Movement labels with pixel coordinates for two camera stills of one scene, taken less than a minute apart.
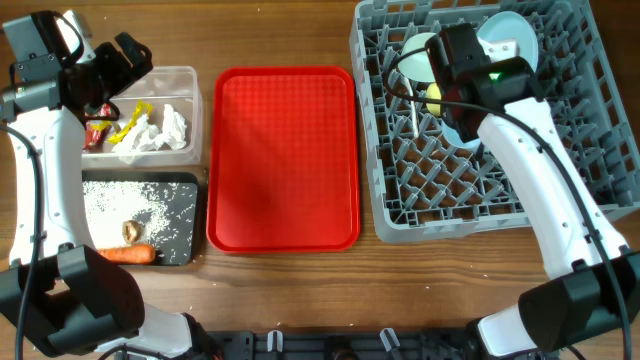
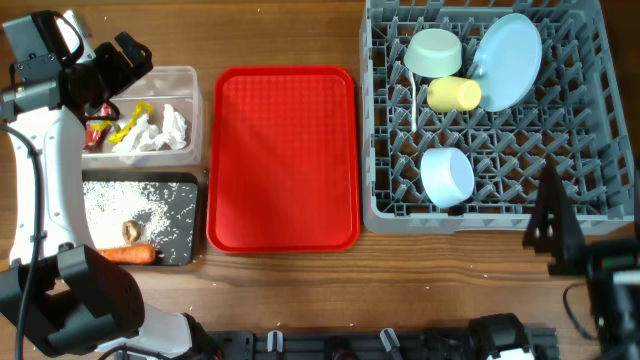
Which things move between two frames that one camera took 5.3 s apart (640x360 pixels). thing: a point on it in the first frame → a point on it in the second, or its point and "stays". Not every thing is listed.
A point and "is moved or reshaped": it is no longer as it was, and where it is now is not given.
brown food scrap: [131, 231] stays
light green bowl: [417, 66] is moved or reshaped
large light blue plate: [511, 25] is moved or reshaped
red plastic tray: [283, 160] stays
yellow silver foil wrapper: [142, 110] stays
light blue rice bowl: [454, 138] → [448, 175]
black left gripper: [114, 64] stays
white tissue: [144, 137] stays
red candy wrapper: [94, 129] stays
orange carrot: [128, 254] stays
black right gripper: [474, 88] → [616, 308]
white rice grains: [167, 212] stays
